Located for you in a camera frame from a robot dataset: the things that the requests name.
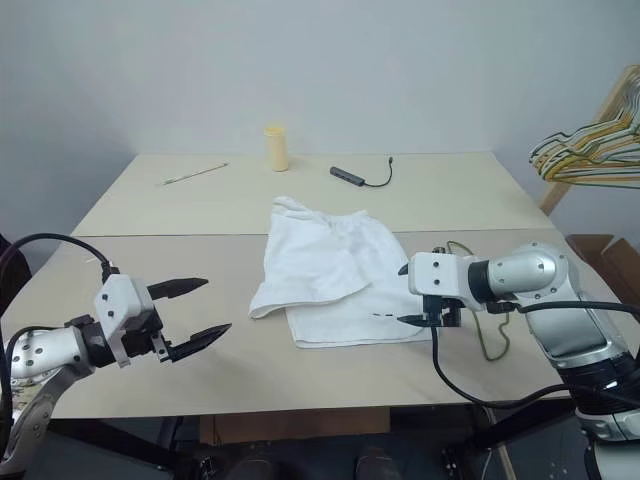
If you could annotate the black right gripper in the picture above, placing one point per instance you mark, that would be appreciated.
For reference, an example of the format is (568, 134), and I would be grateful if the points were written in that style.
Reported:
(442, 310)

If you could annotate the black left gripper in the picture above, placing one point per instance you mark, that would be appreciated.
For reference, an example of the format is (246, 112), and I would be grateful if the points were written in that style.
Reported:
(145, 335)

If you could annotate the white shorts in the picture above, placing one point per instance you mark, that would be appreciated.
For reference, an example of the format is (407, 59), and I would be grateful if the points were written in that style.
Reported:
(320, 260)

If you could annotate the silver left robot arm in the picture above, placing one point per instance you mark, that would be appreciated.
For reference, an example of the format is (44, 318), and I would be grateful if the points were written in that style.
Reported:
(35, 352)

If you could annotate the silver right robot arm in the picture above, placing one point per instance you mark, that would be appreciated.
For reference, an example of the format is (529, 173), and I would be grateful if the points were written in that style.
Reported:
(530, 272)

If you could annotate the thin pencil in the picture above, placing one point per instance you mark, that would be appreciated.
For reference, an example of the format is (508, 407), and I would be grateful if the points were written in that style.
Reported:
(195, 173)

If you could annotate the brown board under table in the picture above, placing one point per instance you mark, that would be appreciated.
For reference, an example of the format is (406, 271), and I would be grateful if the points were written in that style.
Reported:
(300, 427)

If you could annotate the light wooden rack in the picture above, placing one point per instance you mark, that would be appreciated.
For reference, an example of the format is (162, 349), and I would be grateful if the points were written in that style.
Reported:
(550, 200)

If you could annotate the dark maroon rounded object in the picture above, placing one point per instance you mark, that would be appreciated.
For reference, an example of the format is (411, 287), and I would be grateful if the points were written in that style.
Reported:
(12, 280)

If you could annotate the pale yellow plastic cup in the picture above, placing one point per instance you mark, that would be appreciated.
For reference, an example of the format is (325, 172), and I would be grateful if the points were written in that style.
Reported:
(276, 150)

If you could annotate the bunch of clothes hangers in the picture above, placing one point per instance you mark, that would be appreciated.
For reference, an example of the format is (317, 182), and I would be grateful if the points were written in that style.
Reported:
(555, 137)

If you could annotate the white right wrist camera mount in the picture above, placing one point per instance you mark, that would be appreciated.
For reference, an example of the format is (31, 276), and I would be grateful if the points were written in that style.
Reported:
(435, 275)

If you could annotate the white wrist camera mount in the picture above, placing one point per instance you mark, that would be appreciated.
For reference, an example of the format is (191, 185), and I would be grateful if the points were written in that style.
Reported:
(117, 300)
(435, 275)

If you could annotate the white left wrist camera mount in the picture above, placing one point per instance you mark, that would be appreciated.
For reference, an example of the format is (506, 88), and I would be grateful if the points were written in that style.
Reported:
(117, 300)

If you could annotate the black table frame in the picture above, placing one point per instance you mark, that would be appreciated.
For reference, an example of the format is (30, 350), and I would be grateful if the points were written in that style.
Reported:
(525, 425)

